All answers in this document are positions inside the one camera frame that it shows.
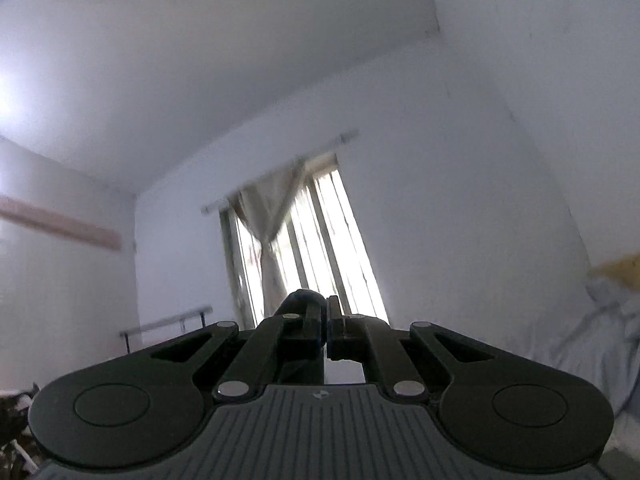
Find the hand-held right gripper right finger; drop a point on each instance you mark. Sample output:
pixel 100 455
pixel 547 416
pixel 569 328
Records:
pixel 336 330

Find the black clothes rack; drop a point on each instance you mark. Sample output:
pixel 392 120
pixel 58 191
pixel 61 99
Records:
pixel 165 321

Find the wooden headboard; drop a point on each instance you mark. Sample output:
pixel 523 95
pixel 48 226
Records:
pixel 617 265

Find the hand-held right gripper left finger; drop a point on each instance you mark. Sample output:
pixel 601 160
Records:
pixel 314 330

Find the printed white curtain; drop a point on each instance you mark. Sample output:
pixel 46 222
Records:
pixel 265 210

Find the pink wall strip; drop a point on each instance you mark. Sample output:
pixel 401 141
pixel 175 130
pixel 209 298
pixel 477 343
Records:
pixel 60 222

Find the dark blue garment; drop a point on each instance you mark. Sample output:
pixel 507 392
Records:
pixel 300 301

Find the white curtain rod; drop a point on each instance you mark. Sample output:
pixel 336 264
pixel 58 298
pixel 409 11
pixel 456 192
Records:
pixel 280 170

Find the light blue printed quilt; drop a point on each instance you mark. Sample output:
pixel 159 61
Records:
pixel 590 340

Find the barred window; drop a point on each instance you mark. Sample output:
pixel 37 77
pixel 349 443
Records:
pixel 340 240

